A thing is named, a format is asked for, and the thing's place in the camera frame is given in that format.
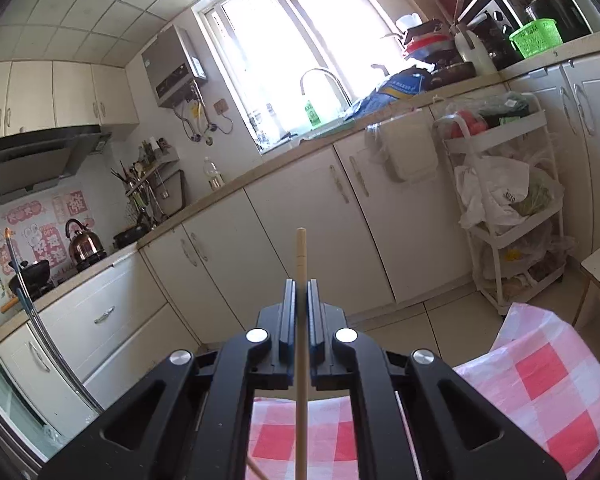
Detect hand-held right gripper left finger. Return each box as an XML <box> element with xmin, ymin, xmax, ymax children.
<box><xmin>39</xmin><ymin>280</ymin><xmax>298</xmax><ymax>480</ymax></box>

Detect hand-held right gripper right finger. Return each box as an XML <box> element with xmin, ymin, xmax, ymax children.
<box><xmin>307</xmin><ymin>280</ymin><xmax>566</xmax><ymax>480</ymax></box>

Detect white base cabinets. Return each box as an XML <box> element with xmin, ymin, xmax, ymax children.
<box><xmin>0</xmin><ymin>47</ymin><xmax>600</xmax><ymax>427</ymax></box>

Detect clear water bottle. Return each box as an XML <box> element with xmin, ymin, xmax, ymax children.
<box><xmin>202</xmin><ymin>156</ymin><xmax>226</xmax><ymax>191</ymax></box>

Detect hanging cutting board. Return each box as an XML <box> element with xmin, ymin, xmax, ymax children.
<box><xmin>152</xmin><ymin>170</ymin><xmax>187</xmax><ymax>216</ymax></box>

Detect black frying pan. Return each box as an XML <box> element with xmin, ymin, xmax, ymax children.
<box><xmin>112</xmin><ymin>224</ymin><xmax>151</xmax><ymax>250</ymax></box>

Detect white hanging bin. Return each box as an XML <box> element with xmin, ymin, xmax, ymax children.
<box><xmin>365</xmin><ymin>110</ymin><xmax>440</xmax><ymax>184</ymax></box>

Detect white plastic bag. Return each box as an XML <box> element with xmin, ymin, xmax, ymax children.
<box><xmin>454</xmin><ymin>155</ymin><xmax>565</xmax><ymax>231</ymax></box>

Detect steel kettle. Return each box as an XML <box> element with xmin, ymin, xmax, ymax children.
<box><xmin>64</xmin><ymin>218</ymin><xmax>106</xmax><ymax>264</ymax></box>

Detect blue printed bag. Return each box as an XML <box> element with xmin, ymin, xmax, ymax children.
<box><xmin>352</xmin><ymin>67</ymin><xmax>434</xmax><ymax>119</ymax></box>

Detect pink checkered tablecloth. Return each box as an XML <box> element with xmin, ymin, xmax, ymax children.
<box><xmin>250</xmin><ymin>302</ymin><xmax>600</xmax><ymax>480</ymax></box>

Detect metal pole with orange tip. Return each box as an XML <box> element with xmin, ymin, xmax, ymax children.
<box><xmin>4</xmin><ymin>227</ymin><xmax>104</xmax><ymax>412</ymax></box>

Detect chrome sink faucet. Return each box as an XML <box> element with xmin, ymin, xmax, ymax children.
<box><xmin>300</xmin><ymin>67</ymin><xmax>354</xmax><ymax>112</ymax></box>

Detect bag of red tomatoes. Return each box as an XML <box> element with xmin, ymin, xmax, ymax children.
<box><xmin>447</xmin><ymin>109</ymin><xmax>489</xmax><ymax>139</ymax></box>

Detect kitchen window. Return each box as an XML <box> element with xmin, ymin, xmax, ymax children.
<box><xmin>192</xmin><ymin>0</ymin><xmax>433</xmax><ymax>157</ymax></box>

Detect black wok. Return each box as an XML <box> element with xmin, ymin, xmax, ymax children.
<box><xmin>7</xmin><ymin>259</ymin><xmax>51</xmax><ymax>297</ymax></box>

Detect white trolley cart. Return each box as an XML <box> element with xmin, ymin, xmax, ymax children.
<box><xmin>432</xmin><ymin>92</ymin><xmax>569</xmax><ymax>317</ymax></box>

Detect silver water heater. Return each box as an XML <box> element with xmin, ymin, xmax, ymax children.
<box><xmin>141</xmin><ymin>25</ymin><xmax>208</xmax><ymax>109</ymax></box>

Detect dark shallow pan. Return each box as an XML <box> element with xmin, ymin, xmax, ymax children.
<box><xmin>430</xmin><ymin>60</ymin><xmax>476</xmax><ymax>89</ymax></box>

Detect stack of red bowls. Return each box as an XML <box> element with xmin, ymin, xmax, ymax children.
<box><xmin>395</xmin><ymin>12</ymin><xmax>456</xmax><ymax>61</ymax></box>

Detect white plastic jug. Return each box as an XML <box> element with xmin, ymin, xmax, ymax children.
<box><xmin>454</xmin><ymin>29</ymin><xmax>498</xmax><ymax>77</ymax></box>

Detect grey range hood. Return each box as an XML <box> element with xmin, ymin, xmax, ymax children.
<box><xmin>0</xmin><ymin>125</ymin><xmax>114</xmax><ymax>207</ymax></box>

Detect white upper cabinets by hood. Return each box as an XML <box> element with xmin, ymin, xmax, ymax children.
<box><xmin>0</xmin><ymin>60</ymin><xmax>141</xmax><ymax>139</ymax></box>

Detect green plastic basket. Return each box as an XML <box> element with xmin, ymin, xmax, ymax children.
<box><xmin>509</xmin><ymin>18</ymin><xmax>565</xmax><ymax>60</ymax></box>

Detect wall utensil rack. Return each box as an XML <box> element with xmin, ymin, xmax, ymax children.
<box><xmin>111</xmin><ymin>152</ymin><xmax>181</xmax><ymax>197</ymax></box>

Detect pink wall stickers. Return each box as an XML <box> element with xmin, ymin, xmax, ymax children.
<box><xmin>0</xmin><ymin>190</ymin><xmax>89</xmax><ymax>277</ymax></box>

